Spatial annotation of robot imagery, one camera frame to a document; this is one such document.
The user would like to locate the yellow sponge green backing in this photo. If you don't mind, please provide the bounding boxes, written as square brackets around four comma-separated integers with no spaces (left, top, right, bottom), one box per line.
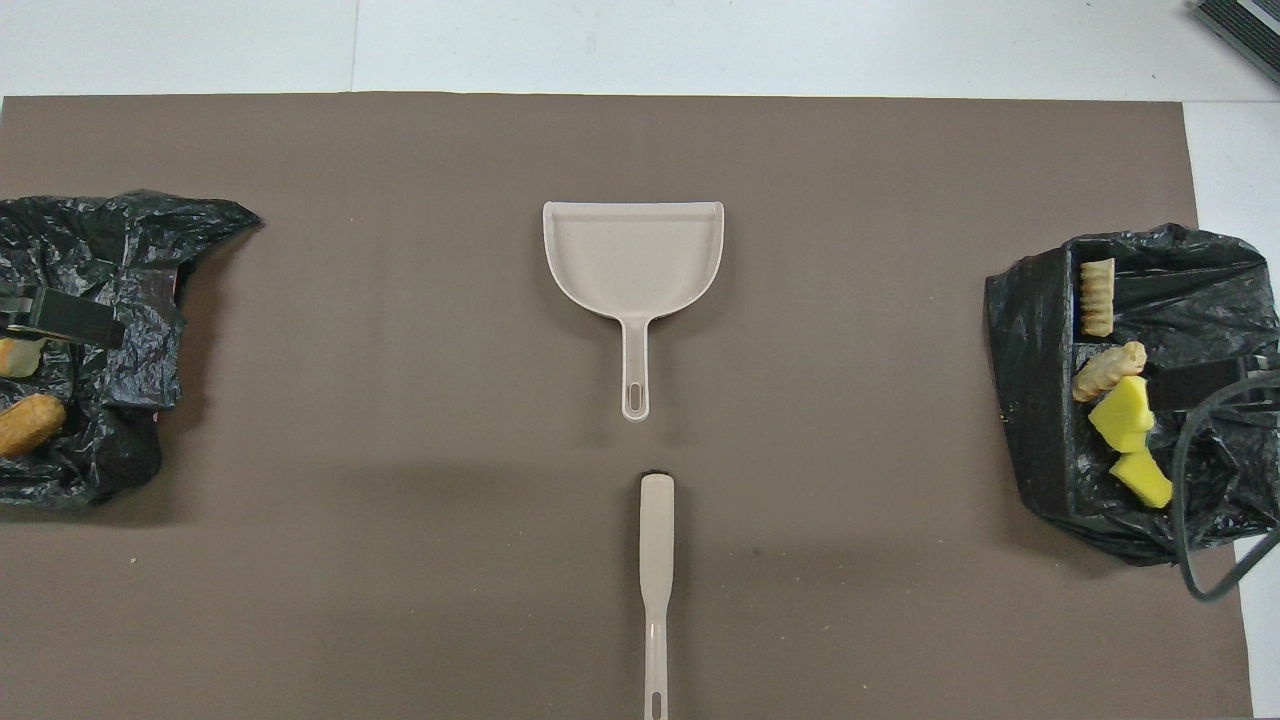
[1108,450,1174,510]

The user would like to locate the short striped croissant piece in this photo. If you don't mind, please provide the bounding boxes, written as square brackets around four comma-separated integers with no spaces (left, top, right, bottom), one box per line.
[0,337,47,378]

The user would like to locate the dark ribbed panel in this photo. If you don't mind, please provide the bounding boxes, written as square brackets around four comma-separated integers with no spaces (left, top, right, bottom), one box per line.
[1190,0,1280,86]

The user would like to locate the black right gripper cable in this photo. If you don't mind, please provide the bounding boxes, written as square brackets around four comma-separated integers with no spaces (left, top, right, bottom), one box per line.
[1172,368,1280,601]

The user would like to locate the brown table mat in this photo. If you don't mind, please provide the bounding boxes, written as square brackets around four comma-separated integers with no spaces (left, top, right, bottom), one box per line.
[0,93,1253,720]

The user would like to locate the long striped croissant piece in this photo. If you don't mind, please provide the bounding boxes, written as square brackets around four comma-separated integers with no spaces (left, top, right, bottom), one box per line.
[1080,258,1117,338]

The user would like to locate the pale bread chunk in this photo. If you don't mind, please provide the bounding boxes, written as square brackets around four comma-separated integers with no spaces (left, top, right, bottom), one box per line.
[1072,341,1149,404]

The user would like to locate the beige hand brush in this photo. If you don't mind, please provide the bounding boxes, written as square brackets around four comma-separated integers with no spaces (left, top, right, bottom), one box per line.
[640,473,676,720]

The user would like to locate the brown oval bread roll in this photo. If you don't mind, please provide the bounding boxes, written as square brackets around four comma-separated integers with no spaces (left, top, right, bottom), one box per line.
[0,393,69,460]

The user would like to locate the beige plastic dustpan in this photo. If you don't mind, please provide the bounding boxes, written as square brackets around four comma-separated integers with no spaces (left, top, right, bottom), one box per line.
[543,201,725,422]

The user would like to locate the crumpled black bag bin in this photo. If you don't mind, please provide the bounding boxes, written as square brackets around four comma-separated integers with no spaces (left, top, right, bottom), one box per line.
[0,190,263,506]

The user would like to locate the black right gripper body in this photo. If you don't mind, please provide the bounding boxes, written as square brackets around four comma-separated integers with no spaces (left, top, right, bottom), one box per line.
[1143,352,1280,412]

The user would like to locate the boxy black bag bin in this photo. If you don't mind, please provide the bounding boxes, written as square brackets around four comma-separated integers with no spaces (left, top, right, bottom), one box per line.
[984,223,1280,567]

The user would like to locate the yellow sponge piece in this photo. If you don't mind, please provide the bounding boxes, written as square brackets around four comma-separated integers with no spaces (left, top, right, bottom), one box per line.
[1088,375,1157,454]

